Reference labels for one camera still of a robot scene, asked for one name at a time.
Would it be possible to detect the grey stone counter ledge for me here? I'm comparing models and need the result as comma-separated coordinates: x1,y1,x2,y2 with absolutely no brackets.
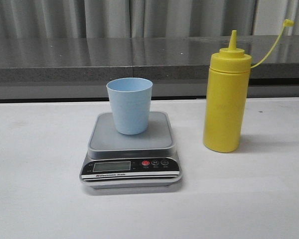
0,35,299,85

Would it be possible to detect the light blue plastic cup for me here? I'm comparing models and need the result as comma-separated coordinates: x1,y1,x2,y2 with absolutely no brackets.
106,78,153,135

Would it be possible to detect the grey pleated curtain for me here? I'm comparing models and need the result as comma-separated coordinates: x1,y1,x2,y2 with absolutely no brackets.
0,0,299,38

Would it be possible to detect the yellow squeeze bottle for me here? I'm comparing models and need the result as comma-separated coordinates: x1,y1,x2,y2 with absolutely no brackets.
203,30,281,153

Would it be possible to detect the silver electronic kitchen scale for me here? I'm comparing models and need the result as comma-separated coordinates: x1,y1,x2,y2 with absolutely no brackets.
80,112,182,189

